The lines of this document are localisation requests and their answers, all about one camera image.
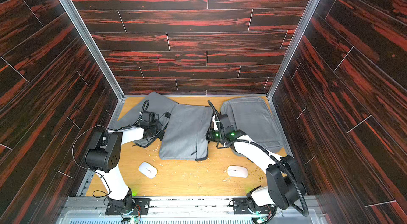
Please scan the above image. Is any aluminium front rail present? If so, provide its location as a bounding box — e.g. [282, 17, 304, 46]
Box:
[57, 196, 328, 224]

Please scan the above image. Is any grey laptop bag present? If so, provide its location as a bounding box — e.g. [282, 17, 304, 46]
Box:
[114, 92, 178, 148]
[159, 104, 213, 161]
[220, 97, 286, 153]

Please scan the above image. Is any white pink computer mouse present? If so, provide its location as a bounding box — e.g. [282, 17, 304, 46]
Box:
[227, 166, 249, 178]

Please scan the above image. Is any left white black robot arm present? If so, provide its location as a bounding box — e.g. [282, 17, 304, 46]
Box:
[72, 111, 171, 214]

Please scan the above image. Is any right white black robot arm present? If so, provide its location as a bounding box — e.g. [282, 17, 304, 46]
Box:
[207, 112, 309, 217]

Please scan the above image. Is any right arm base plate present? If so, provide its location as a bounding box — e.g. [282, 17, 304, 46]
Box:
[229, 197, 277, 215]

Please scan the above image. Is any left white computer mouse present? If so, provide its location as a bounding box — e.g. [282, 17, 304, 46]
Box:
[138, 162, 158, 179]

